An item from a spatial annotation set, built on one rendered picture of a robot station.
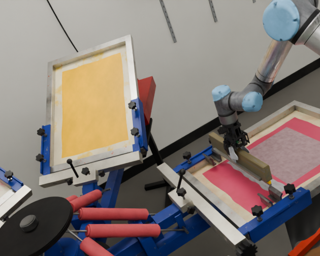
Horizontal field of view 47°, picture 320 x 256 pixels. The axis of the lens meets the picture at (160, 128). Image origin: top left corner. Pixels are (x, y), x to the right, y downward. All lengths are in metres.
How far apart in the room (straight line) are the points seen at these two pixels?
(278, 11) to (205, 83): 2.77
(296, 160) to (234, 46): 2.35
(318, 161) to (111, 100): 1.14
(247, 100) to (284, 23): 0.37
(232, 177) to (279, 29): 0.85
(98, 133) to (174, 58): 1.75
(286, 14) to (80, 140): 1.37
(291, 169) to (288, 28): 0.79
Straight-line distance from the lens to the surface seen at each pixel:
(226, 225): 1.46
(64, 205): 1.44
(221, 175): 1.82
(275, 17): 1.16
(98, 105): 2.18
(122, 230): 1.46
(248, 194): 1.68
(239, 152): 1.61
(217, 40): 3.86
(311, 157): 1.81
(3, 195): 2.13
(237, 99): 1.43
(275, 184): 1.69
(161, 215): 1.60
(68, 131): 2.20
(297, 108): 2.15
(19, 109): 3.35
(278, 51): 1.39
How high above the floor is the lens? 2.06
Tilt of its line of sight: 27 degrees down
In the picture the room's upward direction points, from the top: 22 degrees counter-clockwise
